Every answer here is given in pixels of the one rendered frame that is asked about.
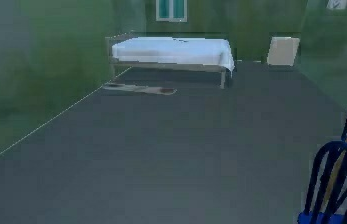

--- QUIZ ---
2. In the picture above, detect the brown cloth on floor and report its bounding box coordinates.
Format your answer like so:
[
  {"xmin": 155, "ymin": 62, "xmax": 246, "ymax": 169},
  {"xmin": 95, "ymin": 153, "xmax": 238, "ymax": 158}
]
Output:
[{"xmin": 102, "ymin": 82, "xmax": 178, "ymax": 97}]

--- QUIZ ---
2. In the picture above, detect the bed with white sheet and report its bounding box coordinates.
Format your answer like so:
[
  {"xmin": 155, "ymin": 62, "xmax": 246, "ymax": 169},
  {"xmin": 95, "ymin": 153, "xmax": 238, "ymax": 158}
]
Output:
[{"xmin": 104, "ymin": 33, "xmax": 237, "ymax": 90}]

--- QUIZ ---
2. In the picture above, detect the white framed window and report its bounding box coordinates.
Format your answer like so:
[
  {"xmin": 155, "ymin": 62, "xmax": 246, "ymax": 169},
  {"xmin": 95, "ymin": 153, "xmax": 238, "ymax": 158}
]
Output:
[{"xmin": 155, "ymin": 0, "xmax": 188, "ymax": 23}]

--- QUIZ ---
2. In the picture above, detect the beige bedside cabinet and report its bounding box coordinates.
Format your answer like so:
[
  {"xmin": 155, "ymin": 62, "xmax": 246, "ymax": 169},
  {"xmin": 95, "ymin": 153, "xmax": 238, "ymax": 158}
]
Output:
[{"xmin": 266, "ymin": 35, "xmax": 301, "ymax": 67}]

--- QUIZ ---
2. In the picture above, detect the framed wall picture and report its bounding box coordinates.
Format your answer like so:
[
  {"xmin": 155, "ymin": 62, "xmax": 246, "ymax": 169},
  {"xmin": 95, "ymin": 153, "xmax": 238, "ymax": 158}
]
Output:
[{"xmin": 326, "ymin": 0, "xmax": 347, "ymax": 11}]

